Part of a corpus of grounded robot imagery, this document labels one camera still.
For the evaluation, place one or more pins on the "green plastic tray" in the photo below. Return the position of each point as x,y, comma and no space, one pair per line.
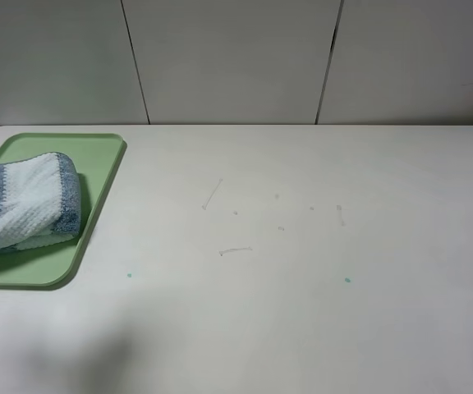
96,158

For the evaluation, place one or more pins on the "blue white striped towel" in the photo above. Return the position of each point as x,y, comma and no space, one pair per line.
40,202

